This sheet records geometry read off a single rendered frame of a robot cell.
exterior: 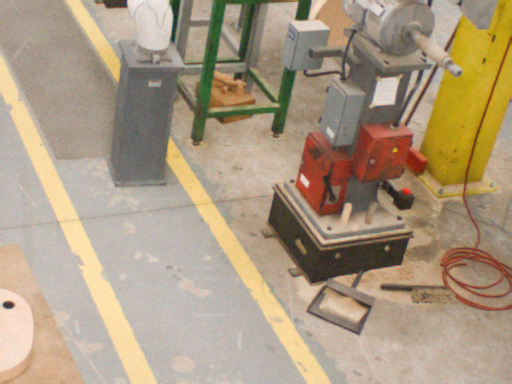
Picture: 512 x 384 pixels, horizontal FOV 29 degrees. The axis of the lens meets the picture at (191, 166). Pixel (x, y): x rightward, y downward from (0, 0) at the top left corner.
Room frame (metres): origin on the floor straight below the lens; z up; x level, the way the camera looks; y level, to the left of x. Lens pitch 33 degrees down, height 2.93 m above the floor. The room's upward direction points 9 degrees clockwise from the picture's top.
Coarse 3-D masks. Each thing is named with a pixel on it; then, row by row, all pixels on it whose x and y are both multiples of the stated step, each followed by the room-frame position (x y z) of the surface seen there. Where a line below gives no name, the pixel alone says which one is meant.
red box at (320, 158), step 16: (320, 144) 3.87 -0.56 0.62; (304, 160) 3.93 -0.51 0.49; (320, 160) 3.82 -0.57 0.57; (336, 160) 3.76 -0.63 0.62; (352, 160) 3.79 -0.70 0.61; (304, 176) 3.90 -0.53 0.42; (320, 176) 3.79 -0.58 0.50; (336, 176) 3.77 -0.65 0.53; (304, 192) 3.88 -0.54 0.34; (320, 192) 3.77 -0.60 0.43; (320, 208) 3.74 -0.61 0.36; (336, 208) 3.79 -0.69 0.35
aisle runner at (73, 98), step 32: (0, 0) 6.08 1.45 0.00; (32, 0) 6.16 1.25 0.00; (0, 32) 5.62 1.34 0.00; (32, 32) 5.69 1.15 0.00; (64, 32) 5.76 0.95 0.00; (32, 64) 5.27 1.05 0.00; (64, 64) 5.34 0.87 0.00; (96, 64) 5.41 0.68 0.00; (32, 96) 4.90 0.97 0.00; (64, 96) 4.96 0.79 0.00; (96, 96) 5.02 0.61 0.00; (64, 128) 4.62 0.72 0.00; (96, 128) 4.68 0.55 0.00
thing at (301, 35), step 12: (300, 24) 4.02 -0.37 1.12; (312, 24) 4.04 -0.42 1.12; (324, 24) 4.06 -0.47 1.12; (288, 36) 4.01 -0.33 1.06; (300, 36) 3.95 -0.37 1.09; (312, 36) 3.98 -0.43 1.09; (324, 36) 4.01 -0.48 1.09; (288, 48) 3.99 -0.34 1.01; (300, 48) 3.96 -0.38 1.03; (288, 60) 3.97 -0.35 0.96; (300, 60) 3.97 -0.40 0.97; (312, 60) 3.99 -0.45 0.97; (324, 72) 3.97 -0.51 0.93; (336, 72) 3.93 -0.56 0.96
